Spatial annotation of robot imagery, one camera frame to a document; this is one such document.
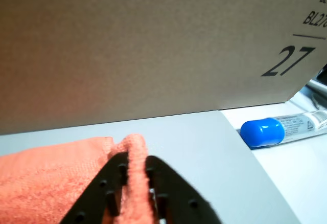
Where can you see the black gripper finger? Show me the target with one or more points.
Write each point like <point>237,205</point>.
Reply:
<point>178,203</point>
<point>94,198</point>

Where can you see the orange terry towel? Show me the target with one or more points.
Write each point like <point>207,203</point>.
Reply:
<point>38,183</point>

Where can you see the grey table mat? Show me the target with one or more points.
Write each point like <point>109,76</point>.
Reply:
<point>204,157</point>

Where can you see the blue capped tube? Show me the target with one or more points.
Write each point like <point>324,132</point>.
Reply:
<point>263,132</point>

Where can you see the brown cardboard monitor box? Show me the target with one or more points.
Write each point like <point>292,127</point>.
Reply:
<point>127,42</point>

